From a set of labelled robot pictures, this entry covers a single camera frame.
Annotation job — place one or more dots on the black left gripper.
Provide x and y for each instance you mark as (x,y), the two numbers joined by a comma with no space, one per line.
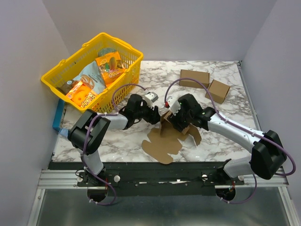
(153,117)

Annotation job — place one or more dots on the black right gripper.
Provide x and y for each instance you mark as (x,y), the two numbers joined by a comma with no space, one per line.
(177,122)

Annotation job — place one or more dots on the brown cardboard box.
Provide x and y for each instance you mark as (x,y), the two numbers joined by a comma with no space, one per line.
(165,140)

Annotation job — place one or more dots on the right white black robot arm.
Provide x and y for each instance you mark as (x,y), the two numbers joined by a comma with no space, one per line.
(265,148)

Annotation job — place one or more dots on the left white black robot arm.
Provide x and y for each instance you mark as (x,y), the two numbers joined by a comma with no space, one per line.
(88,132)

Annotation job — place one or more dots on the small folded cardboard box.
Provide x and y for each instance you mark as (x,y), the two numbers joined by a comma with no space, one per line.
(218,91)

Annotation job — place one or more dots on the large folded cardboard box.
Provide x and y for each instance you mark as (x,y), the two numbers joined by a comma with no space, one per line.
(201,77)

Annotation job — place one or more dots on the blue flat box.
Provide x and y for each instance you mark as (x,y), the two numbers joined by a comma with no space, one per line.
(58,115)

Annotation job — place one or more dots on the yellow plastic shopping basket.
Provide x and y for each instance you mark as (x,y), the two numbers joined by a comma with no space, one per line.
(67,69)

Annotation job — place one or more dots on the orange mango snack bag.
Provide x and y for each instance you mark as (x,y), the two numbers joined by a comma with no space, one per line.
(110,66)

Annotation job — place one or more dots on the light blue bread bag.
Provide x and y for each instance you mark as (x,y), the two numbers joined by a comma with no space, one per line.
(91,76)

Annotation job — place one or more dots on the orange apple snack bag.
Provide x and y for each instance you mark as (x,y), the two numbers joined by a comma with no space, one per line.
(81,95)

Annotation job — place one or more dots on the green round snack pack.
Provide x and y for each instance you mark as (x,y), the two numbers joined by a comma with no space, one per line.
(105,51)

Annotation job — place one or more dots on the dark brown snack pack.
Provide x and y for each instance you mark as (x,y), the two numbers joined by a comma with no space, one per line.
(65,88)

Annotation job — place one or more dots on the light blue small carton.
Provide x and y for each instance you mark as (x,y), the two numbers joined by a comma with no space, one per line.
(64,132)

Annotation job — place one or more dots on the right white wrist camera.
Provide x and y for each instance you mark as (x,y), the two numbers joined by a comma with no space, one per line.
(173,104)

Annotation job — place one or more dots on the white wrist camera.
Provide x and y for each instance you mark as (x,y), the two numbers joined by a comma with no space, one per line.
(151,97)
(173,104)

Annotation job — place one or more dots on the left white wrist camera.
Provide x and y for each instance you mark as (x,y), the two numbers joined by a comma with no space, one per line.
(151,97)

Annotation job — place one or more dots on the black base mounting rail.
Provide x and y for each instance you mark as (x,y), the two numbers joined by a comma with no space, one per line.
(153,179)

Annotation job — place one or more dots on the aluminium extrusion frame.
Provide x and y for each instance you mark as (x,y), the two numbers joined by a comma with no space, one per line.
(66,179)

